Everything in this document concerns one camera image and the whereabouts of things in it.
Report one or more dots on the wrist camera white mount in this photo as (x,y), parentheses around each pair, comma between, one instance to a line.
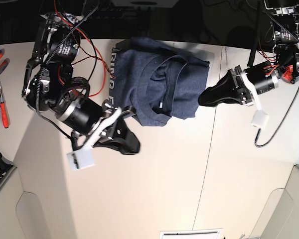
(83,157)
(260,118)

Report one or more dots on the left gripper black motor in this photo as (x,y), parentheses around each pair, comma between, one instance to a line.
(231,89)

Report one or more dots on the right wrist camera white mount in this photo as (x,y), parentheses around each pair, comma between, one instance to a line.
(83,157)

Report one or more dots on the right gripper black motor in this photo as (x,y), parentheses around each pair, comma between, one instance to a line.
(82,117)

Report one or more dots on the red handled screwdriver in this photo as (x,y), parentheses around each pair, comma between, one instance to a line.
(3,109)

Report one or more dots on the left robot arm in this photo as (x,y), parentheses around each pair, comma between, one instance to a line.
(285,28)

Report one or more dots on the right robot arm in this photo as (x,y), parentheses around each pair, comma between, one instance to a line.
(49,85)

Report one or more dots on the blue grey t-shirt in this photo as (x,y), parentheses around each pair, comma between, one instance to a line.
(158,80)

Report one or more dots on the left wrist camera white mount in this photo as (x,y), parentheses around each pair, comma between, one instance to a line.
(260,118)

